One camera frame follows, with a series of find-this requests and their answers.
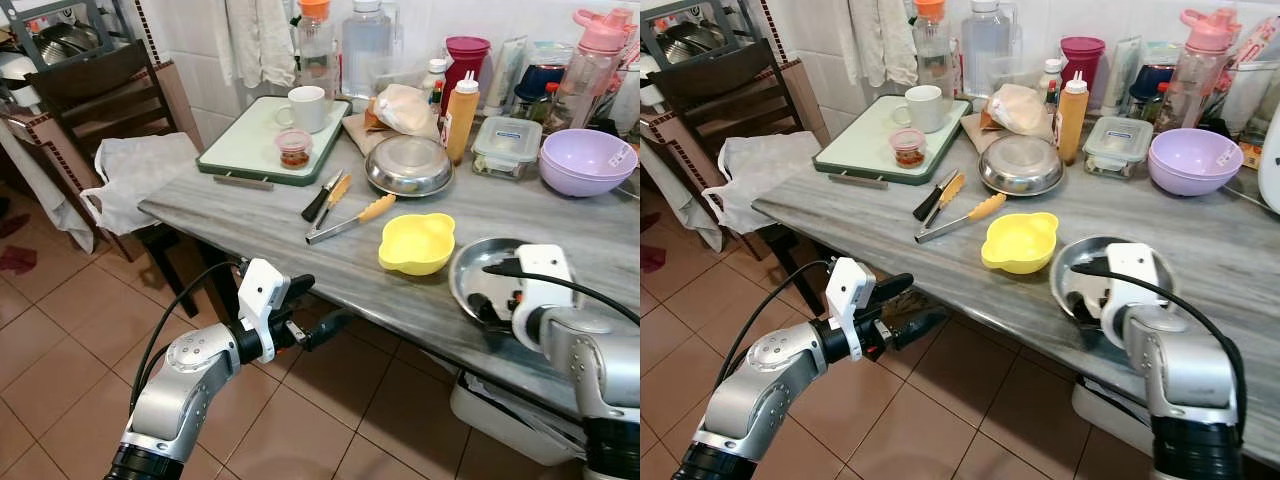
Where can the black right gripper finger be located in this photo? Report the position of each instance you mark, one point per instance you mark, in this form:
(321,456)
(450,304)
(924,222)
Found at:
(485,310)
(1078,305)

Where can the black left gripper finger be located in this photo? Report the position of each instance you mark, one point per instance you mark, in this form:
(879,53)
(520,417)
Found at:
(330,328)
(892,286)
(300,286)
(922,328)

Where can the shallow steel plate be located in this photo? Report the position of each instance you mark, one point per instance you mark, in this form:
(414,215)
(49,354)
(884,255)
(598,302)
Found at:
(475,262)
(1085,255)

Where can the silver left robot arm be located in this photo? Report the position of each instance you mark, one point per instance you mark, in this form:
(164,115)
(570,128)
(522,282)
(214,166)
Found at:
(760,390)
(185,390)

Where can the yellow plastic bowl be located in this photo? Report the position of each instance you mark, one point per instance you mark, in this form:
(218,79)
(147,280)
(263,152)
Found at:
(415,245)
(1018,243)

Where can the white plastic bin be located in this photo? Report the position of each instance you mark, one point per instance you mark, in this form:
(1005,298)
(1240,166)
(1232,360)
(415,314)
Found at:
(510,425)
(1110,420)

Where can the small cup of red sauce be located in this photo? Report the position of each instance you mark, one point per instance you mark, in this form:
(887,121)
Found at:
(294,150)
(907,149)

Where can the pale green tray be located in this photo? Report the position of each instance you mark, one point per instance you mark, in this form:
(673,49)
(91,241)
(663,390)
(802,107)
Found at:
(240,150)
(860,150)

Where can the red rag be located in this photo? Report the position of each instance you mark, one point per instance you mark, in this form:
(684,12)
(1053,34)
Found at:
(651,259)
(18,260)

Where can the upturned steel dish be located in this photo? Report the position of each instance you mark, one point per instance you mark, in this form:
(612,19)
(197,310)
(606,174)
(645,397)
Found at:
(1020,164)
(410,165)

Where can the clear lidded food container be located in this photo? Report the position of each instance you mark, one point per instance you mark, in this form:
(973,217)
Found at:
(507,148)
(1118,147)

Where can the purple plastic bowl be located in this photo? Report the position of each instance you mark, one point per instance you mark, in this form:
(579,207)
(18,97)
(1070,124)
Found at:
(1195,163)
(585,165)

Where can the white plastic bag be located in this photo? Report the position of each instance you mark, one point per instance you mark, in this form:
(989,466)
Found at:
(760,175)
(140,175)

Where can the white mug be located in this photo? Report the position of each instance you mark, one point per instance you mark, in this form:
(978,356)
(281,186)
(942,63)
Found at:
(305,110)
(925,108)

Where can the orange squeeze bottle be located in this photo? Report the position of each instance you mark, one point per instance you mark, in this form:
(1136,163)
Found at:
(1072,120)
(462,120)

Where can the white hanging cloth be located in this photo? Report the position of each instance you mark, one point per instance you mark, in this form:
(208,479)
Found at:
(668,195)
(45,190)

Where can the white kitchen food processor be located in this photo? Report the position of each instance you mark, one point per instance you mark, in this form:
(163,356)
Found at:
(1272,175)

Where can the dark blue container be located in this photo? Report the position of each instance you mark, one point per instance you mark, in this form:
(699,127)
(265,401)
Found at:
(1150,90)
(540,90)

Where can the small white capped bottle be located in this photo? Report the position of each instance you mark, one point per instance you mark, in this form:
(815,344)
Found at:
(436,80)
(1050,80)

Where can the white green pouch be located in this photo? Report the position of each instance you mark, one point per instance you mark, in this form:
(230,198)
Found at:
(507,75)
(1122,75)

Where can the clear bottle with orange cap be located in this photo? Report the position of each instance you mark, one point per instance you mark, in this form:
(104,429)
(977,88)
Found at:
(315,50)
(932,50)

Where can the dark red tumbler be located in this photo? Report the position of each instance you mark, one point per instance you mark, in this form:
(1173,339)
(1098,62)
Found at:
(468,65)
(1083,65)

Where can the clear plastic jug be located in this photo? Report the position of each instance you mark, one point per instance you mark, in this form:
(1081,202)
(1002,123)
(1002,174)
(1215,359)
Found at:
(1250,100)
(630,90)

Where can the white hanging towel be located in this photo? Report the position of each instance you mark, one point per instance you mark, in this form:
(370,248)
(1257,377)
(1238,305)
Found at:
(880,40)
(258,40)

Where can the dark wooden chair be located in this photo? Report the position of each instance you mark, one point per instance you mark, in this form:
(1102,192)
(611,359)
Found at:
(100,95)
(735,95)

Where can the pink lidded drinking bottle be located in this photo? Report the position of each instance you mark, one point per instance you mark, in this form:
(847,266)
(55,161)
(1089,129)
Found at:
(590,70)
(1200,70)

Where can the large clear bottle white cap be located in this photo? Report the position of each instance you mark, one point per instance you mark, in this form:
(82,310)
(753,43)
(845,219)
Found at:
(985,45)
(366,45)

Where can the metal dish rack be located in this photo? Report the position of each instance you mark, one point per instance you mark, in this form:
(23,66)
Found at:
(700,28)
(60,30)

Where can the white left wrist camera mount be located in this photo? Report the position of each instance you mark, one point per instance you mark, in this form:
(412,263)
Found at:
(262,290)
(848,290)

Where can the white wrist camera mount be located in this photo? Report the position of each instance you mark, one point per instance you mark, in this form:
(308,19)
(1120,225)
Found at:
(848,290)
(262,290)
(545,280)
(1132,280)

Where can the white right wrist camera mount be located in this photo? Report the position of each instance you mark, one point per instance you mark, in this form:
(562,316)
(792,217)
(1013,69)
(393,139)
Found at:
(545,280)
(1132,280)

